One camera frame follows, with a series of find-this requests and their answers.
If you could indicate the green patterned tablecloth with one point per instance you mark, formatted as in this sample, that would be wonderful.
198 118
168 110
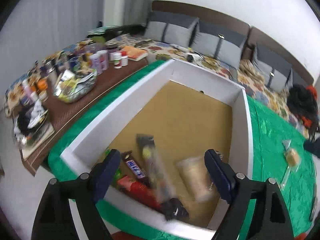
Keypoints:
268 161

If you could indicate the grey pillow right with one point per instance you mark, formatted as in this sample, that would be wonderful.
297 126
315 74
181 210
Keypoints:
276 71

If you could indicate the clear bowl of packets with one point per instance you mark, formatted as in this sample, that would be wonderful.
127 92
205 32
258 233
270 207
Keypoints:
71 87

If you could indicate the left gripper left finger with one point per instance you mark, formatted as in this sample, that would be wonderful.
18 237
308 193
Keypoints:
54 219

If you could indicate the dark long nut bar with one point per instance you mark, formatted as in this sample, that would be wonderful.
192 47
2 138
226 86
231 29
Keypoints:
159 179

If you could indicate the purple bottle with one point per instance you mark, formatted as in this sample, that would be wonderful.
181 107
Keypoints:
99 61

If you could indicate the black and orange clothes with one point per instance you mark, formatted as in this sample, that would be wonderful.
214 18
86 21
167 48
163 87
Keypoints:
302 103

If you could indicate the grey pillow middle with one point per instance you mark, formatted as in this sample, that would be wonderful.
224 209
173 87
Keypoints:
219 43

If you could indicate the grey pillow left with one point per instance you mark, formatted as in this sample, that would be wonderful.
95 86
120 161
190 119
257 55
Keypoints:
170 28

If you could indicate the beige cookie packet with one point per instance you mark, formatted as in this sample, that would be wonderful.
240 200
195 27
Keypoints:
196 182

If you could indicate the grey pillow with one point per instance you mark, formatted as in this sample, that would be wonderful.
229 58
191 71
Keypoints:
276 71
219 43
170 28

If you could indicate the white cardboard box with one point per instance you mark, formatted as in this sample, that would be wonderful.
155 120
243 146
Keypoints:
186 108

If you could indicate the sandwich bread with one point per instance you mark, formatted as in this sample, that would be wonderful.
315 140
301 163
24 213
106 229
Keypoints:
291 155

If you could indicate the brown side table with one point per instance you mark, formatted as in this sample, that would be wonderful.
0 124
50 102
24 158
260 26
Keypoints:
63 115

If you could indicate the black small snack packet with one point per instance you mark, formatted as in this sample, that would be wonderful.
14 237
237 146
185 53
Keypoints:
173 209

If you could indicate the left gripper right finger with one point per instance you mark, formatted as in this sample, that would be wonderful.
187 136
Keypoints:
270 219

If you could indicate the orange book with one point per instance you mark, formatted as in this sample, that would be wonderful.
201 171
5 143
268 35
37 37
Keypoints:
135 54

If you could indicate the red snack packet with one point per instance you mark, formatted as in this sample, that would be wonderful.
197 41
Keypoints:
138 192

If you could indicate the white pill bottle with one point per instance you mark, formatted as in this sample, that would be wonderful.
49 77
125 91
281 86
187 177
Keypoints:
117 60

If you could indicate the black snickers bar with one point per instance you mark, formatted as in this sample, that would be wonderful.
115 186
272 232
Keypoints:
135 168

